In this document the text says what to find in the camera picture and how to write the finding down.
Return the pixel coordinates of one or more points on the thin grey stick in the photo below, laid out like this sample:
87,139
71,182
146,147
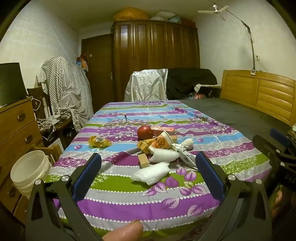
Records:
133,151

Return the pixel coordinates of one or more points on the orange print paper cup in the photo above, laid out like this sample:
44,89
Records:
161,140

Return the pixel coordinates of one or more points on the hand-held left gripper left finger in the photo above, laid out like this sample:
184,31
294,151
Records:
86,178

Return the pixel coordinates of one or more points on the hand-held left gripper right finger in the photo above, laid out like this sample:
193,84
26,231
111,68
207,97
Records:
208,176

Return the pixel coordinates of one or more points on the wooden dresser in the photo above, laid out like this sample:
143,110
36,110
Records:
16,129

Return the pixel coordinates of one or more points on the person's right hand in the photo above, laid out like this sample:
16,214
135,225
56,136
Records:
277,199

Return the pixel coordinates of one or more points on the white plastic wrapper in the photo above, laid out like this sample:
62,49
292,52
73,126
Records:
186,156

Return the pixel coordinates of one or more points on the yellow snack packet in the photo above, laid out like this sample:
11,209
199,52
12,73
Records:
99,141

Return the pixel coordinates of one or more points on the white tissue ball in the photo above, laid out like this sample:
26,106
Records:
186,143

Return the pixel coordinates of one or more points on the brown wooden door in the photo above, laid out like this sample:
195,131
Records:
99,69

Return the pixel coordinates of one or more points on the brown wooden wardrobe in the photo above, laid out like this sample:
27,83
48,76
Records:
157,53

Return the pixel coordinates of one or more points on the white pillow bundle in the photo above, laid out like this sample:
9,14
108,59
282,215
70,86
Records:
165,16

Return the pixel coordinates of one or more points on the light wooden chair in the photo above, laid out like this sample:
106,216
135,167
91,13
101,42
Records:
54,150

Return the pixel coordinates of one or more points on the black cloth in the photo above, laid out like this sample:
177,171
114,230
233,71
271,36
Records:
189,80

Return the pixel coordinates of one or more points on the grey striped cloth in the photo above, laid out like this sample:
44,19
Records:
64,88

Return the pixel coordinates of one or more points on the large wooden block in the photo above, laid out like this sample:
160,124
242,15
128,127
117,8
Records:
145,161

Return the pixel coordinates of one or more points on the wooden bed headboard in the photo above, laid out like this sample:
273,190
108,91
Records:
254,90

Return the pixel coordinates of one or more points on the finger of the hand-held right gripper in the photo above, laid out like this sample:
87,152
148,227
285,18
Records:
278,135
263,143

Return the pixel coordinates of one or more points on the striped floral bedsheet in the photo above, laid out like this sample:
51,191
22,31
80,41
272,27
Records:
138,204

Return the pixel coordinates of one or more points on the dark wooden chair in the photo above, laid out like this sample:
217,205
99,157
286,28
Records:
38,97

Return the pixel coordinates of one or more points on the white router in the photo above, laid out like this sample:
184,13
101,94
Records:
50,113

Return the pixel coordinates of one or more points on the black television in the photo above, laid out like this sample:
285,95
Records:
11,83

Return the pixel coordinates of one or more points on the dark wooden side table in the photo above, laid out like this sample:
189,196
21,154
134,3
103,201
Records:
62,129

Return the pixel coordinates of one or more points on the orange-red box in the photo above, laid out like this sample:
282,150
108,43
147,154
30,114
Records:
165,129

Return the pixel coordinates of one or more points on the orange bag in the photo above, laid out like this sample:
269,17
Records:
130,14

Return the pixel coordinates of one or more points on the white foam piece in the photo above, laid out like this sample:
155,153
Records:
164,155

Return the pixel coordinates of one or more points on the grey mattress cover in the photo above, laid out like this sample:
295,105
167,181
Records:
231,111

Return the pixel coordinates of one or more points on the red apple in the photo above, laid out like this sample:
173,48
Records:
145,132

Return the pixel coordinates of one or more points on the colourful hanging bags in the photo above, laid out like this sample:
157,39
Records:
82,63

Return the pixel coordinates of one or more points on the white ceiling fan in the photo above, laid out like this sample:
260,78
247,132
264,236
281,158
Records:
215,10

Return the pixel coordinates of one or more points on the white plastic bucket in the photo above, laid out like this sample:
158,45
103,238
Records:
30,166

